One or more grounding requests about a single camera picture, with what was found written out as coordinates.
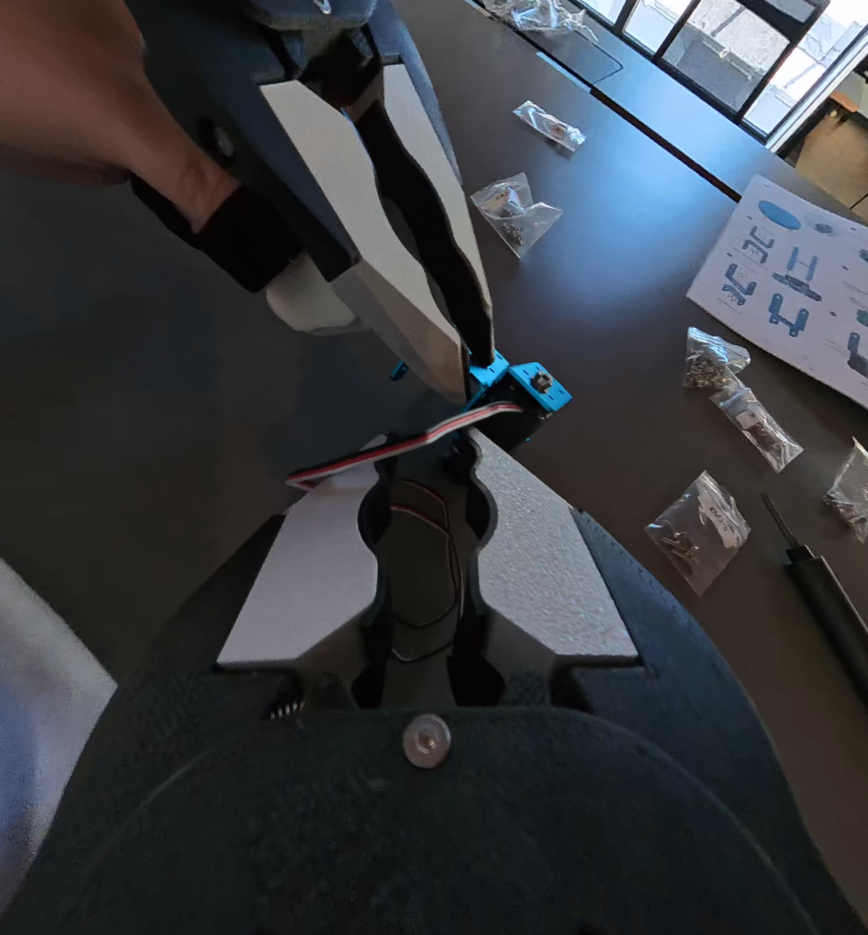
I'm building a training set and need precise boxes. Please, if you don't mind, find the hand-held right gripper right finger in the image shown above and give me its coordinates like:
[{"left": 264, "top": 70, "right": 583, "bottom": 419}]
[{"left": 448, "top": 430, "right": 641, "bottom": 708}]

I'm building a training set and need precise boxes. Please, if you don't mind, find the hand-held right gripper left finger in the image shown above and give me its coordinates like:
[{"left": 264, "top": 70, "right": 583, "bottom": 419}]
[{"left": 217, "top": 434, "right": 394, "bottom": 707}]

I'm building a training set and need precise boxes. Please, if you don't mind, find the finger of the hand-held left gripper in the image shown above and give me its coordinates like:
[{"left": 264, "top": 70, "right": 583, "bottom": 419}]
[
  {"left": 260, "top": 78, "right": 473, "bottom": 404},
  {"left": 381, "top": 61, "right": 495, "bottom": 364}
]

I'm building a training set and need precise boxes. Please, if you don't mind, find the red white black servo cable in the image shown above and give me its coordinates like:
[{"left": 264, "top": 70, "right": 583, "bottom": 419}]
[{"left": 285, "top": 402, "right": 533, "bottom": 664}]

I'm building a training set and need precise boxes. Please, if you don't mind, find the labelled clear bag of screws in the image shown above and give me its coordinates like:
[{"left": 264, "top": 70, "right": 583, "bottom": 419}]
[{"left": 644, "top": 469, "right": 752, "bottom": 596}]

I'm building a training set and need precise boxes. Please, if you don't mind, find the dark grey desk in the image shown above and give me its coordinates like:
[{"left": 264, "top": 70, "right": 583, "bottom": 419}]
[{"left": 0, "top": 0, "right": 868, "bottom": 935}]

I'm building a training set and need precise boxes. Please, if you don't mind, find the person's left hand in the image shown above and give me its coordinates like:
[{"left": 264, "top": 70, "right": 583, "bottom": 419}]
[{"left": 0, "top": 0, "right": 242, "bottom": 233}]

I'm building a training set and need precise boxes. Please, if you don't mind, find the clear plastic parts bag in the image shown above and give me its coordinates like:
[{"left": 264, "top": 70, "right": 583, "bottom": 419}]
[
  {"left": 513, "top": 100, "right": 588, "bottom": 156},
  {"left": 823, "top": 437, "right": 868, "bottom": 543},
  {"left": 710, "top": 386, "right": 805, "bottom": 473},
  {"left": 470, "top": 171, "right": 564, "bottom": 259}
]

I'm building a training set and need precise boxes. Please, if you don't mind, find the crumpled clear plastic wrap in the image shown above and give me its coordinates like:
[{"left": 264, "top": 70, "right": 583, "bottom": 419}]
[{"left": 481, "top": 0, "right": 599, "bottom": 41}]

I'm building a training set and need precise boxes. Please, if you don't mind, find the clear bag of silver screws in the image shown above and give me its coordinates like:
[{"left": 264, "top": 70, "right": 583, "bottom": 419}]
[{"left": 684, "top": 326, "right": 752, "bottom": 390}]

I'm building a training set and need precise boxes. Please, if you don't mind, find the black screwdriver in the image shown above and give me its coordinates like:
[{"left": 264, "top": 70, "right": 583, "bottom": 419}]
[{"left": 761, "top": 493, "right": 868, "bottom": 761}]

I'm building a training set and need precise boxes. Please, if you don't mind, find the large office window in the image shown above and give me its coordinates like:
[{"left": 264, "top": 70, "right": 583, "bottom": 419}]
[{"left": 573, "top": 0, "right": 868, "bottom": 147}]

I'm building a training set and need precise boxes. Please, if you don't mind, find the person's white shirt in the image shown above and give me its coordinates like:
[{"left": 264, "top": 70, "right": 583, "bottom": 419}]
[{"left": 0, "top": 529, "right": 118, "bottom": 935}]

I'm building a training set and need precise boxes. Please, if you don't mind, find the assembly instruction booklet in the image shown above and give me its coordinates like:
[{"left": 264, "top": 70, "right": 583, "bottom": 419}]
[{"left": 685, "top": 174, "right": 868, "bottom": 439}]

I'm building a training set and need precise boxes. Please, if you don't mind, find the grey desk with cable tray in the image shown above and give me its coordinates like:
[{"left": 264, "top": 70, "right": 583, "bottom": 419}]
[{"left": 470, "top": 0, "right": 807, "bottom": 204}]

